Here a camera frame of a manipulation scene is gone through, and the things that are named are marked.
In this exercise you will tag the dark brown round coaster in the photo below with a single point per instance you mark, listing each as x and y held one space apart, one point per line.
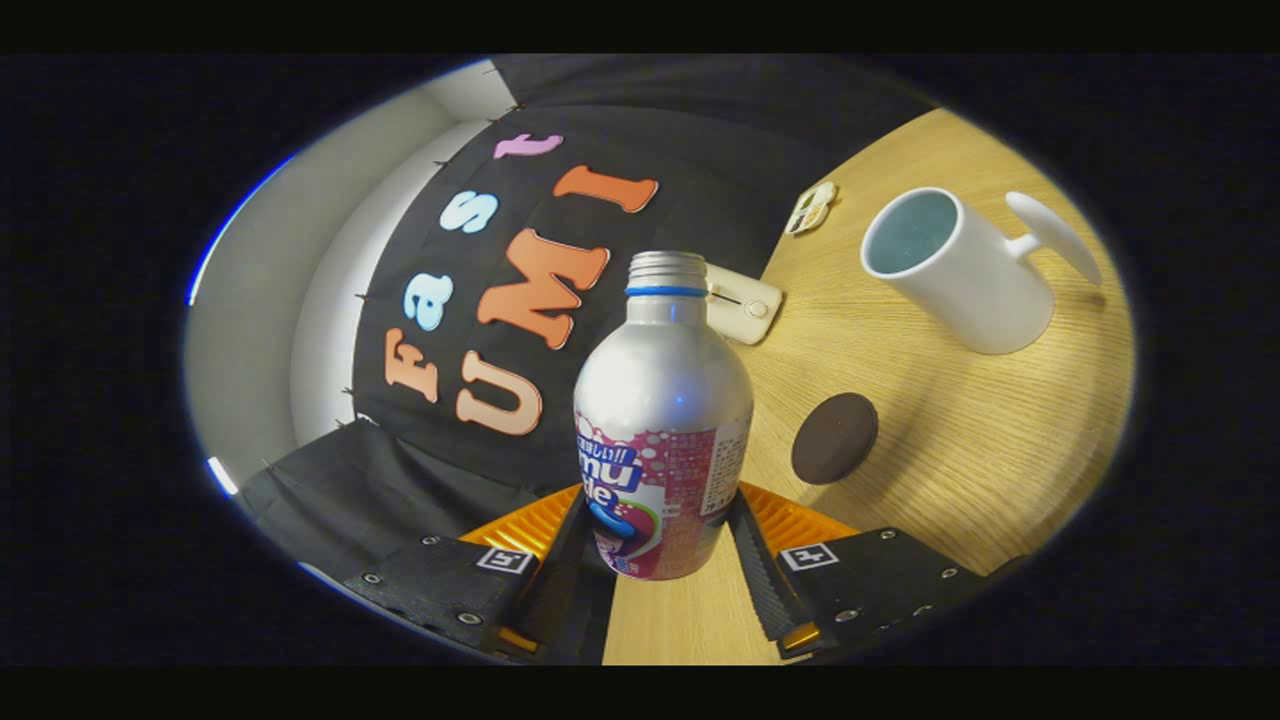
835 438

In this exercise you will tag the white cup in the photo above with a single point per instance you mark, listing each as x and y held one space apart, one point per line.
980 290

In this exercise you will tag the white toaster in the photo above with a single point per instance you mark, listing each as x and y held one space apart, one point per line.
745 310

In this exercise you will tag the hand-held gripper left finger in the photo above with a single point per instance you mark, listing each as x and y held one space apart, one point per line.
560 600

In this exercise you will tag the small white compartment tray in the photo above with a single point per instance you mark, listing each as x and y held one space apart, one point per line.
811 208

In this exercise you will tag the wooden table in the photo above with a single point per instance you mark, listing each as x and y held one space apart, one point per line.
950 450

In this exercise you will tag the silver juice bottle pink label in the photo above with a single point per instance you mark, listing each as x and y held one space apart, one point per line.
660 390

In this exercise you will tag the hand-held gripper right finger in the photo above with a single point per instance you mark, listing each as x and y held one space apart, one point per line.
765 590

